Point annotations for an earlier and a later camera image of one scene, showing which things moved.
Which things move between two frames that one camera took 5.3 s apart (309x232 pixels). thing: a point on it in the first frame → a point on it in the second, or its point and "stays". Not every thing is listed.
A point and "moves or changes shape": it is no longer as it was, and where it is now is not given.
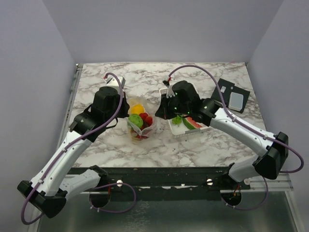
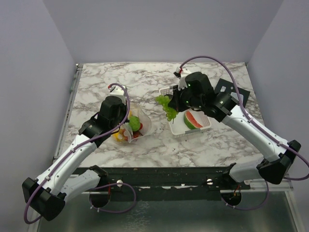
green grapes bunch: x=176 y=120 moves or changes shape
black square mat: x=235 y=97 stays
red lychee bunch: x=147 y=120 → x=129 y=137
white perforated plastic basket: x=181 y=128 stays
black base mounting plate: x=174 y=183 stays
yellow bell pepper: x=137 y=108 → x=119 y=136
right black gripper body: x=171 y=108 → x=184 y=100
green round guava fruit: x=136 y=119 moves or changes shape
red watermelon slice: x=191 y=123 stays
